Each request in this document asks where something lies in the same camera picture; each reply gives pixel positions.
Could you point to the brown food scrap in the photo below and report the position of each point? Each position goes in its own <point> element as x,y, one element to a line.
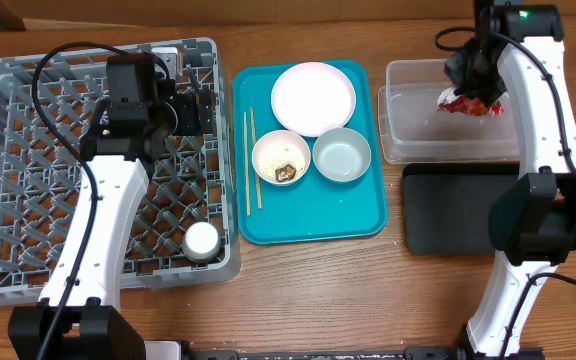
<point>285,173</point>

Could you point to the pink bowl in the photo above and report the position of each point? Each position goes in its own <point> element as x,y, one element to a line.
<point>278,148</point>

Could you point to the black rectangular tray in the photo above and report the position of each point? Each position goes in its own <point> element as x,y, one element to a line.
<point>446,206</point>

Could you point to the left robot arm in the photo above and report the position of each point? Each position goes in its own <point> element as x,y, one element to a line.
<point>77,314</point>

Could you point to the red snack wrapper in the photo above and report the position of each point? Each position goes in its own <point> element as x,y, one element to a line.
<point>472,107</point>

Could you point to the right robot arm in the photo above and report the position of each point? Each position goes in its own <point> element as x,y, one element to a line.
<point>518,50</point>

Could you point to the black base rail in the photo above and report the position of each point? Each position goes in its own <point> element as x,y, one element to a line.
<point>318,355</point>

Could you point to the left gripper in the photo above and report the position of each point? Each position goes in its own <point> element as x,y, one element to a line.
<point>189,104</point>

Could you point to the grey plastic dish rack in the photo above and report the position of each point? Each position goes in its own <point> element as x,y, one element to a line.
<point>39,180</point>

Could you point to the grey bowl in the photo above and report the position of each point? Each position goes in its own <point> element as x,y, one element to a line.
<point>341,155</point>

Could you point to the large pink plate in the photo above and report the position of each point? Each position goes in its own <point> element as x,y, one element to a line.
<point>312,98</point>

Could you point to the white upturned cup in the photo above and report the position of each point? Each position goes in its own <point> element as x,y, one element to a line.
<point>201,243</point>

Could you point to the clear plastic waste bin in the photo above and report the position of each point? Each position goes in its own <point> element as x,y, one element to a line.
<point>414,129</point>

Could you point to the white napkin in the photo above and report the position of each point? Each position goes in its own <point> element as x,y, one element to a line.
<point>447,97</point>

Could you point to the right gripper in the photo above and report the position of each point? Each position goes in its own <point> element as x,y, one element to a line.
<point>475,89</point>

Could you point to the teal plastic serving tray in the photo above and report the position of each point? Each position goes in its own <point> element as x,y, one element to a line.
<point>313,208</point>

